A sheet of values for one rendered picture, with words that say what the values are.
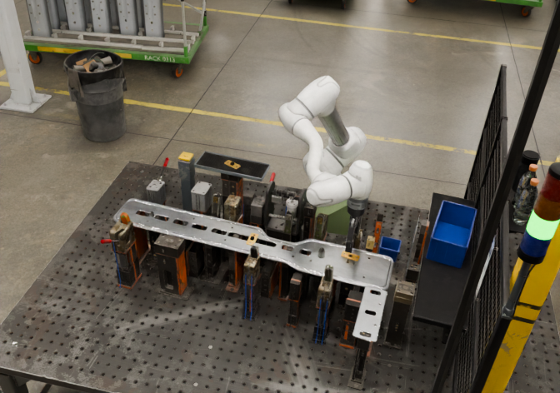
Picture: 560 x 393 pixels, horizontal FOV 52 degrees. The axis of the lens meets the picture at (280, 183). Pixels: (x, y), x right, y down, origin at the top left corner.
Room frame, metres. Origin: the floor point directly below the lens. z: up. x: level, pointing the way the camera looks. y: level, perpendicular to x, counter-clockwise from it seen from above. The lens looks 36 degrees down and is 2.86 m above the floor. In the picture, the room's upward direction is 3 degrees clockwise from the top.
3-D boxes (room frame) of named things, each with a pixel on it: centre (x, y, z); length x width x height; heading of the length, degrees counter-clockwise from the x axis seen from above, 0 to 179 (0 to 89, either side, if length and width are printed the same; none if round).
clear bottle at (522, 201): (1.77, -0.95, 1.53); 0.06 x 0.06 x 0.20
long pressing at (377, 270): (2.07, 0.14, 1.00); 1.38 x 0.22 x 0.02; 74
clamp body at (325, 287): (1.76, -0.22, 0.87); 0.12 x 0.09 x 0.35; 164
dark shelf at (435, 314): (2.02, -0.80, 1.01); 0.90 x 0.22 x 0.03; 164
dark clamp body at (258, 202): (2.27, 0.10, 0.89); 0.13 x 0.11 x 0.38; 164
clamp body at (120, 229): (2.05, 0.74, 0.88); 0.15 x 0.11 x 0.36; 164
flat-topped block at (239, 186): (2.45, 0.25, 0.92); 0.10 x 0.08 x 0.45; 74
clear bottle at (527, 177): (1.86, -0.98, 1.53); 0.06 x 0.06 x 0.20
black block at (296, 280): (1.83, -0.10, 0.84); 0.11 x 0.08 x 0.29; 164
